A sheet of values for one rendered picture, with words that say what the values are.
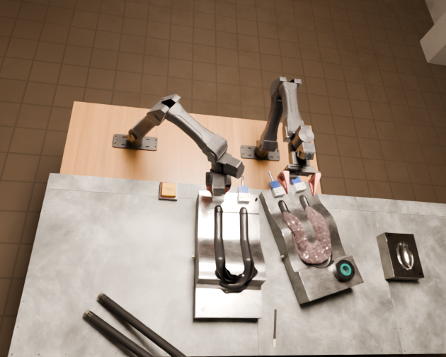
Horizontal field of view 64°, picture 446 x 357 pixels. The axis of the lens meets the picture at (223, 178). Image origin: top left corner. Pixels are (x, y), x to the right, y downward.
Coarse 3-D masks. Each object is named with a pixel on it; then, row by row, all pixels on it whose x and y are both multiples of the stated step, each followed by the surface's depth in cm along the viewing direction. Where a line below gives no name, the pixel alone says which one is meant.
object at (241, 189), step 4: (240, 188) 154; (244, 188) 154; (240, 192) 153; (244, 192) 153; (240, 196) 151; (244, 196) 151; (248, 196) 152; (240, 200) 150; (244, 200) 150; (248, 200) 151
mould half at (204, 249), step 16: (208, 192) 152; (208, 208) 148; (224, 208) 150; (256, 208) 153; (208, 224) 146; (224, 224) 147; (256, 224) 150; (208, 240) 143; (224, 240) 144; (256, 240) 147; (208, 256) 136; (240, 256) 139; (256, 256) 141; (208, 272) 133; (240, 272) 135; (208, 288) 137; (224, 288) 138; (256, 288) 141; (208, 304) 135; (224, 304) 136; (240, 304) 137; (256, 304) 138
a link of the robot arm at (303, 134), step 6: (300, 126) 125; (306, 126) 125; (282, 132) 135; (294, 132) 129; (300, 132) 123; (306, 132) 124; (312, 132) 124; (282, 138) 135; (288, 138) 132; (294, 138) 127; (300, 138) 122; (306, 138) 123; (312, 138) 123; (294, 144) 127
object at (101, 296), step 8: (104, 296) 131; (104, 304) 130; (112, 304) 130; (120, 312) 128; (128, 312) 129; (128, 320) 127; (136, 320) 127; (136, 328) 126; (144, 328) 125; (152, 336) 124; (160, 336) 124; (160, 344) 123; (168, 344) 123; (168, 352) 121; (176, 352) 121
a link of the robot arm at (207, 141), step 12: (168, 96) 129; (156, 108) 125; (168, 108) 123; (180, 108) 125; (156, 120) 129; (168, 120) 127; (180, 120) 125; (192, 120) 126; (192, 132) 126; (204, 132) 126; (204, 144) 125; (216, 144) 126; (216, 156) 126
